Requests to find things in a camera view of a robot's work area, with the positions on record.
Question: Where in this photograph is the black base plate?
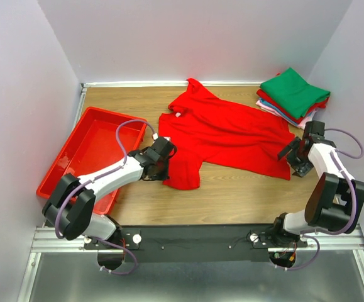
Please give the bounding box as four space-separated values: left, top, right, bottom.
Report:
84 224 306 269

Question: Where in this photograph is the blue folded t shirt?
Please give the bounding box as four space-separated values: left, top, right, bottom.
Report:
259 98 301 124

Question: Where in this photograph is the pink folded t shirt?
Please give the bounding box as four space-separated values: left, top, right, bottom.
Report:
256 98 317 129

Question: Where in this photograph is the green folded t shirt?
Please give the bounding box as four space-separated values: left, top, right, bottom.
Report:
259 67 331 116

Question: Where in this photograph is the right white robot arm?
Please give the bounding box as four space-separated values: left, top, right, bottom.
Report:
269 121 364 247

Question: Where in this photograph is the red t shirt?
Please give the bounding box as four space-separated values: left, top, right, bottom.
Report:
256 72 329 126
158 78 294 190

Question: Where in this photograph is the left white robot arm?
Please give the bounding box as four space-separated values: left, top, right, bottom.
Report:
42 137 177 249

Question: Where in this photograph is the red folded t shirt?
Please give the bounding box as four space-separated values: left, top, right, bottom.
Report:
256 72 329 126

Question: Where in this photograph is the red plastic tray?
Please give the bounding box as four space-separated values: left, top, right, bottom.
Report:
36 107 147 215

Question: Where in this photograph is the aluminium frame rail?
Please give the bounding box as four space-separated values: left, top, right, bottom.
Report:
18 224 364 301

